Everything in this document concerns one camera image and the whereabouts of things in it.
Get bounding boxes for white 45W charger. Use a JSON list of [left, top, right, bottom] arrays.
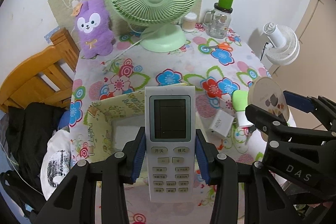
[[207, 110, 234, 138]]

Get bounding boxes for cotton swab container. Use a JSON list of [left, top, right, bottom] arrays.
[[182, 12, 198, 32]]

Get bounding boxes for yellow patterned storage box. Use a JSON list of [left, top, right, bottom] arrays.
[[83, 83, 211, 188]]

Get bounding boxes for green panda speaker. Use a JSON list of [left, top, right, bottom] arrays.
[[232, 90, 248, 112]]

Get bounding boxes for black backpack strap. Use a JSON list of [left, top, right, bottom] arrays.
[[0, 169, 47, 219]]

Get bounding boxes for purple plush toy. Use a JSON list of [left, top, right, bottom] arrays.
[[71, 0, 114, 59]]

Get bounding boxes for orange handled scissors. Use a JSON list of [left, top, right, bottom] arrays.
[[209, 42, 233, 52]]

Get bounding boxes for wooden chair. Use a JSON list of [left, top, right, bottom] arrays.
[[1, 28, 79, 113]]

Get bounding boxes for glass mason jar mug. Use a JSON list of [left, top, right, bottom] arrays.
[[203, 0, 234, 39]]

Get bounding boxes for round cream compact case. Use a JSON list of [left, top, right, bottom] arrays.
[[248, 77, 290, 122]]

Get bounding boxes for white USB charger cube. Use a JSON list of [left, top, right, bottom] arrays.
[[236, 110, 253, 128]]

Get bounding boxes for white printed bag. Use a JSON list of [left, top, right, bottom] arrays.
[[40, 129, 71, 200]]

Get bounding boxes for white fan power cord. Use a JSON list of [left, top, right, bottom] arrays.
[[101, 27, 158, 67]]

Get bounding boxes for black floor fan cable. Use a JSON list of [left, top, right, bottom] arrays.
[[260, 41, 271, 62]]

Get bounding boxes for black clothing pile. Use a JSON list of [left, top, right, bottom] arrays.
[[6, 102, 66, 192]]

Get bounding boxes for floral tablecloth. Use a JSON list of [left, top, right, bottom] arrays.
[[67, 24, 297, 224]]

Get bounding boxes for white remote control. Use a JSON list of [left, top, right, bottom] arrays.
[[145, 85, 196, 203]]

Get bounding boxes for white floor fan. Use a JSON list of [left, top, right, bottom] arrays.
[[263, 22, 300, 66]]

